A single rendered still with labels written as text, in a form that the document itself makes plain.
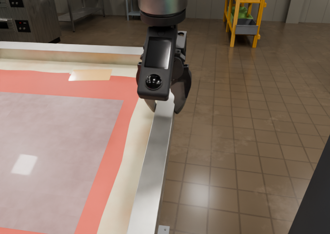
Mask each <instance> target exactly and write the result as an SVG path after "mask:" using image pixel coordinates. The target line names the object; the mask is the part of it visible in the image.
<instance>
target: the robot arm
mask: <svg viewBox="0 0 330 234"><path fill-rule="evenodd" d="M187 5H188V0H138V6H139V8H140V18H141V20H142V21H143V22H144V23H145V24H147V25H150V26H149V27H148V28H147V34H146V40H145V42H144V45H143V49H144V51H143V54H142V55H141V56H140V59H141V60H142V62H138V65H137V67H138V70H137V74H136V82H137V94H138V96H139V98H141V99H144V100H145V102H146V104H147V105H148V107H149V108H150V109H151V110H152V112H155V109H156V102H155V100H157V101H167V100H168V99H169V92H170V91H171V93H172V94H173V95H174V101H173V103H174V104H175V105H174V112H175V113H176V114H179V112H180V111H181V110H182V109H183V107H184V104H185V102H186V99H187V97H188V94H189V91H190V88H191V83H192V74H191V71H190V70H189V64H184V63H185V60H186V43H187V32H186V31H178V24H179V23H181V22H182V21H184V19H185V17H186V7H187ZM180 34H183V35H184V36H181V35H180Z"/></svg>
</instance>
